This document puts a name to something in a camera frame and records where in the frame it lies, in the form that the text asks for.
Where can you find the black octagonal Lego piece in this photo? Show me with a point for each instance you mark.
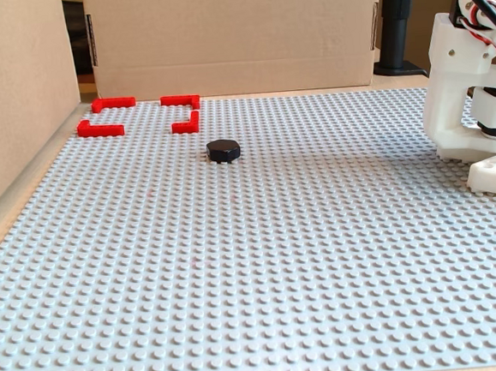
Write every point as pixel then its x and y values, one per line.
pixel 223 150

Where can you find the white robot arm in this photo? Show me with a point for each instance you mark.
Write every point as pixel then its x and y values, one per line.
pixel 449 71

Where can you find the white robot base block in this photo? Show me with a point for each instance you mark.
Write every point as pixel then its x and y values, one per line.
pixel 494 177

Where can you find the grey Lego baseplate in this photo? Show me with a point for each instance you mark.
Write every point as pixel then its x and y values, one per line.
pixel 236 259

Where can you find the wide cardboard box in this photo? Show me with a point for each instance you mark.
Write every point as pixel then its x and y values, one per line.
pixel 236 36

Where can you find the black pole stand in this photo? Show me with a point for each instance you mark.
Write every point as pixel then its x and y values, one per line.
pixel 397 10

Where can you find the plain cardboard side panel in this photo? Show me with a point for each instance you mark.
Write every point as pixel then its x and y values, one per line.
pixel 13 92

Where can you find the red L-shaped Lego bracket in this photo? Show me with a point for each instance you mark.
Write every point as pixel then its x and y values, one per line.
pixel 185 127
pixel 102 131
pixel 114 102
pixel 179 100

